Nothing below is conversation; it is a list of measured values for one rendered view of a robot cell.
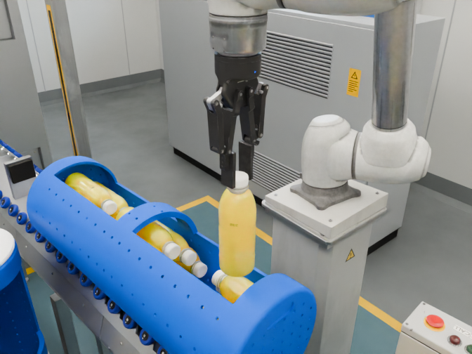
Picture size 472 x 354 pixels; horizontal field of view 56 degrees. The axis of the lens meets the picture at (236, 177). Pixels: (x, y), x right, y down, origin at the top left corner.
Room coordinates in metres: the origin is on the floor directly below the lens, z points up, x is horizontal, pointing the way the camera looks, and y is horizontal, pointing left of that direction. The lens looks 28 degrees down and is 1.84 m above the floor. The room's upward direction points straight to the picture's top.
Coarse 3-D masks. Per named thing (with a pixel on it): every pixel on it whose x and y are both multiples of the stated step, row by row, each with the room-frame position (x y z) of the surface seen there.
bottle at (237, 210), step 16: (224, 192) 0.72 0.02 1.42; (240, 192) 0.70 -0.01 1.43; (224, 208) 0.70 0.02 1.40; (240, 208) 0.69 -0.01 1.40; (224, 224) 0.69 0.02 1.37; (240, 224) 0.68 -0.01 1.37; (224, 240) 0.69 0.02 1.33; (240, 240) 0.68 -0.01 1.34; (224, 256) 0.69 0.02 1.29; (240, 256) 0.68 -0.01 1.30; (224, 272) 0.69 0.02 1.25; (240, 272) 0.68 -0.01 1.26
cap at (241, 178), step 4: (236, 172) 0.73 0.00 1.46; (240, 172) 0.73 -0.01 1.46; (236, 176) 0.72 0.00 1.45; (240, 176) 0.72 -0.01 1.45; (244, 176) 0.72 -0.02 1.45; (248, 176) 0.72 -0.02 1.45; (236, 180) 0.70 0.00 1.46; (240, 180) 0.70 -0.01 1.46; (244, 180) 0.70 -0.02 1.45; (248, 180) 0.72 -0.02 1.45; (236, 184) 0.70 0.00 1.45; (240, 184) 0.70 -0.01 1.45; (244, 184) 0.70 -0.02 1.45; (236, 188) 0.70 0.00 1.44; (240, 188) 0.70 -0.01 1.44
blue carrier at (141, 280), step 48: (48, 192) 1.11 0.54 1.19; (48, 240) 1.07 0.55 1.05; (96, 240) 0.90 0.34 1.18; (144, 240) 0.84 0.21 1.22; (192, 240) 1.03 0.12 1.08; (144, 288) 0.74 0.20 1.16; (192, 288) 0.69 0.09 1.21; (288, 288) 0.67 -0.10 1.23; (192, 336) 0.62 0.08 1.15; (240, 336) 0.58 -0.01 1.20; (288, 336) 0.66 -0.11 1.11
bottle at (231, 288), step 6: (222, 276) 0.82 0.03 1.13; (228, 276) 0.81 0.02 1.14; (222, 282) 0.80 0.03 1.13; (228, 282) 0.79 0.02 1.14; (234, 282) 0.78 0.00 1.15; (240, 282) 0.78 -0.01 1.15; (246, 282) 0.78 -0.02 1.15; (252, 282) 0.79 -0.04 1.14; (222, 288) 0.79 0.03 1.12; (228, 288) 0.77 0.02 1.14; (234, 288) 0.77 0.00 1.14; (240, 288) 0.76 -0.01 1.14; (246, 288) 0.76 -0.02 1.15; (222, 294) 0.78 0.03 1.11; (228, 294) 0.76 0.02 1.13; (234, 294) 0.76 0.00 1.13; (240, 294) 0.75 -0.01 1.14; (228, 300) 0.76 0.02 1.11; (234, 300) 0.75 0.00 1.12
